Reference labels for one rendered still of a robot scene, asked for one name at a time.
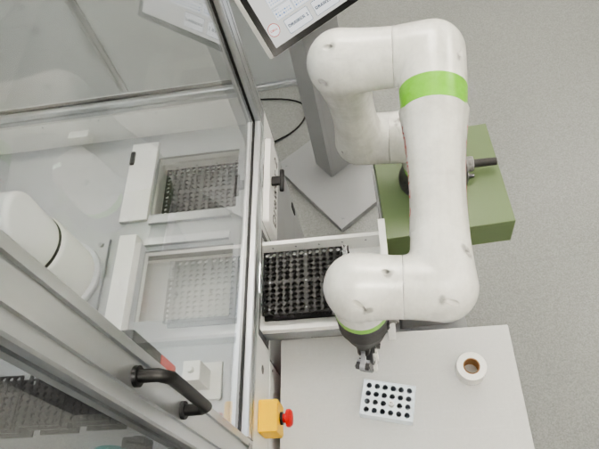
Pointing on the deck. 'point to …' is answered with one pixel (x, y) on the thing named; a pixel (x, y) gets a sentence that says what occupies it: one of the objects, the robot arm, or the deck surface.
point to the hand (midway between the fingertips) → (370, 359)
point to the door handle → (201, 405)
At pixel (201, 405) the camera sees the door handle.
